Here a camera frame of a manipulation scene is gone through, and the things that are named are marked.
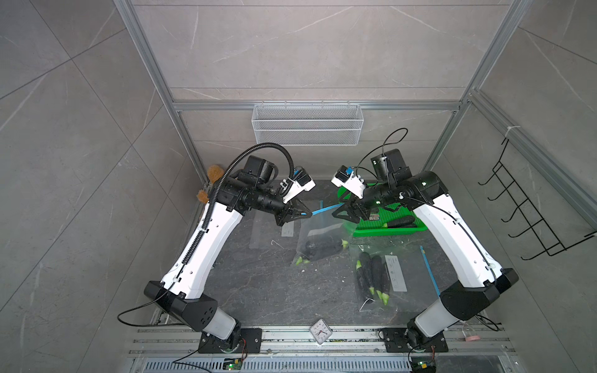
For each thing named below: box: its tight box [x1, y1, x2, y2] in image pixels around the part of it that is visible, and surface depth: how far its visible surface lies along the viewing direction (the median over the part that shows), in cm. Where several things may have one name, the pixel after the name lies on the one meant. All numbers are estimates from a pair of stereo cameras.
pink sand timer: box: [461, 325, 481, 342], surface depth 75 cm
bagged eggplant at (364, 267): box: [356, 251, 376, 304], surface depth 87 cm
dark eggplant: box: [371, 254, 390, 307], surface depth 86 cm
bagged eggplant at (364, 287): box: [358, 251, 375, 298], surface depth 87 cm
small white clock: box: [309, 318, 333, 346], surface depth 76 cm
